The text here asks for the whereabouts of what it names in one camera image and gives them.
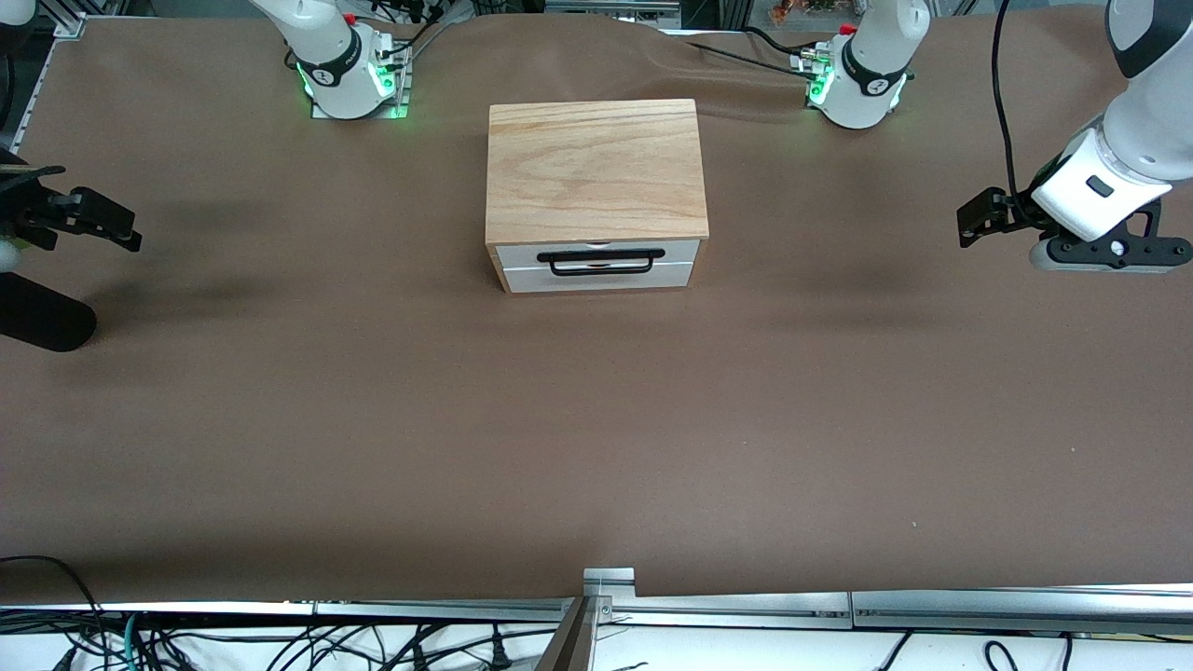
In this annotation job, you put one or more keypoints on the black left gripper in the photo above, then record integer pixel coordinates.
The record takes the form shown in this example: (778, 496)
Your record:
(1013, 208)

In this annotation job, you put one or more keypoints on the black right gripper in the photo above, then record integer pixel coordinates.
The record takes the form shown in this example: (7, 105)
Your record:
(30, 204)

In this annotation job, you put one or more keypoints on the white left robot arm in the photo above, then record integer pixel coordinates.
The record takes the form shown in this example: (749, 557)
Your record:
(1142, 130)

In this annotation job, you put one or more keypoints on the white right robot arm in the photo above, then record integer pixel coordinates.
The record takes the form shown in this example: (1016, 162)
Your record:
(335, 93)

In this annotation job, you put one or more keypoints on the light wooden drawer cabinet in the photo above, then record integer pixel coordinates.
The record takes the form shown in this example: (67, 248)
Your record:
(596, 168)

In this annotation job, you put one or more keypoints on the black ribbed cylinder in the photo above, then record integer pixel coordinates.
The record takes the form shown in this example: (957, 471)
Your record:
(47, 317)

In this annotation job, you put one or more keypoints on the orange patterned object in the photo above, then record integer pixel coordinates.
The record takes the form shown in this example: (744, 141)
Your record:
(802, 9)

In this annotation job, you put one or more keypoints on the brown table cloth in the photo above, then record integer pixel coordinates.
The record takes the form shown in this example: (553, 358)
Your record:
(596, 447)

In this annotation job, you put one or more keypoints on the grey metal strut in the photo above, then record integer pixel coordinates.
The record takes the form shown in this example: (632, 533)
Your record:
(570, 643)

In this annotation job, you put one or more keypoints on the aluminium frame rail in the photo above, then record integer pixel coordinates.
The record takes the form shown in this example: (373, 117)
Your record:
(70, 25)
(606, 7)
(727, 610)
(1025, 613)
(419, 610)

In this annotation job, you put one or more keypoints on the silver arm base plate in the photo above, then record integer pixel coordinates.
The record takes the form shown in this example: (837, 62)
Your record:
(399, 89)

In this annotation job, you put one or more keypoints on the silver metal bracket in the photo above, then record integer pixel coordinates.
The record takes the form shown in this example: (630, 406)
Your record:
(609, 580)

